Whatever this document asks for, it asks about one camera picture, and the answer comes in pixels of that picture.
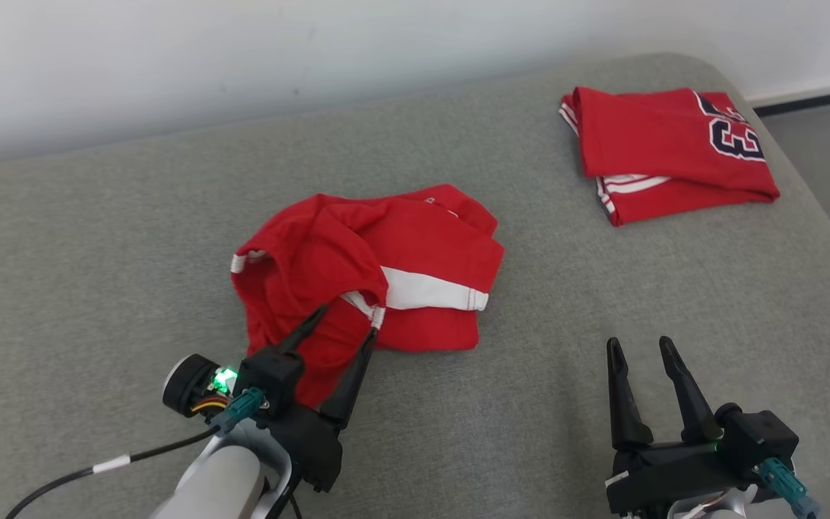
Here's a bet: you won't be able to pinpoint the red shirt with white sleeves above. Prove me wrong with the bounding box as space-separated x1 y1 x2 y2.
559 86 781 228

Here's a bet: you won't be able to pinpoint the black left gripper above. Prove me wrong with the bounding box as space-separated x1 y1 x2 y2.
271 304 380 494

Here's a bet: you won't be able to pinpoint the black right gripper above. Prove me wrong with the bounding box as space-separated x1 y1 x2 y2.
604 335 754 514

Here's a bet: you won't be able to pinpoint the dark wall baseboard strip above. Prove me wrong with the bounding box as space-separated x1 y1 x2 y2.
752 85 830 117

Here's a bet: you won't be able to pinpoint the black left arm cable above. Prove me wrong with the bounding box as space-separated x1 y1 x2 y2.
4 389 264 519

